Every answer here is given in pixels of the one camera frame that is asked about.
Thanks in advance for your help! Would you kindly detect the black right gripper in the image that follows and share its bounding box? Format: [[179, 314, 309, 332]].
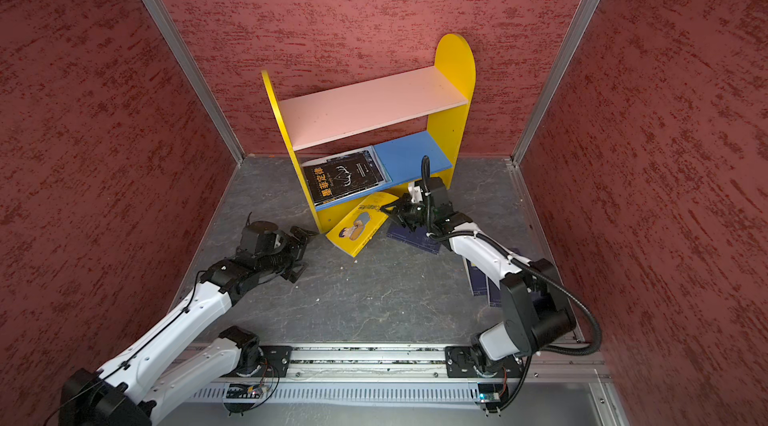
[[380, 194, 435, 233]]

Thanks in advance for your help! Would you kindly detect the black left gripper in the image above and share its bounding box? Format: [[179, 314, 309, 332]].
[[258, 225, 320, 282]]

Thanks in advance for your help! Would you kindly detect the dark blue book yellow label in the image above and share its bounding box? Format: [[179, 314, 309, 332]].
[[386, 223, 441, 255]]

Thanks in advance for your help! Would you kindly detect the yellow book with cartoon figure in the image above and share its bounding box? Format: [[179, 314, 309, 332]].
[[326, 192, 397, 257]]

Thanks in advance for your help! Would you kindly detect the black book with yellow text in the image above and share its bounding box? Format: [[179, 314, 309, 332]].
[[301, 149, 386, 206]]

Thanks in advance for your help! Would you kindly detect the white book with galaxy picture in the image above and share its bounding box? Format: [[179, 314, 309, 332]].
[[301, 145, 392, 210]]

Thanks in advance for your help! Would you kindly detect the yellow pink blue bookshelf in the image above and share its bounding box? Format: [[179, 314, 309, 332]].
[[262, 34, 476, 197]]

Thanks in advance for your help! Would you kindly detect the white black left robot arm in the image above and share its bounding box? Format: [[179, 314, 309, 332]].
[[53, 221, 317, 425]]

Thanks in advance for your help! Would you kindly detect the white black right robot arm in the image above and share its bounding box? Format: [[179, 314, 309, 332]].
[[380, 177, 576, 376]]

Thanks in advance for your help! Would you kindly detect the left circuit board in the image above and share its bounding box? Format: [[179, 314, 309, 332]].
[[225, 383, 269, 401]]

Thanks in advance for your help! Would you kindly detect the circuit board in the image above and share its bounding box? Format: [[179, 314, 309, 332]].
[[225, 383, 269, 401], [476, 383, 506, 404]]

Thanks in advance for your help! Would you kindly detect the left corner aluminium profile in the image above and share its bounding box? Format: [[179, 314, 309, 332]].
[[141, 0, 246, 165]]

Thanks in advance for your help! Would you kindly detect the corner aluminium profile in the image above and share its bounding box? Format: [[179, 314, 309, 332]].
[[141, 0, 246, 165], [511, 0, 601, 167]]

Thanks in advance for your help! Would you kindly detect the right circuit board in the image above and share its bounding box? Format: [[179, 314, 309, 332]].
[[476, 383, 506, 404]]

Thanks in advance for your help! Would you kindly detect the right corner aluminium profile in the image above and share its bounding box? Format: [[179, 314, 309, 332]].
[[511, 0, 601, 167]]

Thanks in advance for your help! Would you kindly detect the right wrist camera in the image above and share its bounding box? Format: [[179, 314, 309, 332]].
[[408, 181, 423, 203]]

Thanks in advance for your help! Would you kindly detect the black corrugated cable conduit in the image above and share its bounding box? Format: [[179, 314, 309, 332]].
[[419, 154, 603, 357]]

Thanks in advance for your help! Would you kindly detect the white slotted cable duct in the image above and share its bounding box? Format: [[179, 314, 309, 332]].
[[187, 382, 478, 408]]

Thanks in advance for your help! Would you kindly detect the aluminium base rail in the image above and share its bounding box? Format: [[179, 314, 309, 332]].
[[197, 341, 610, 383]]

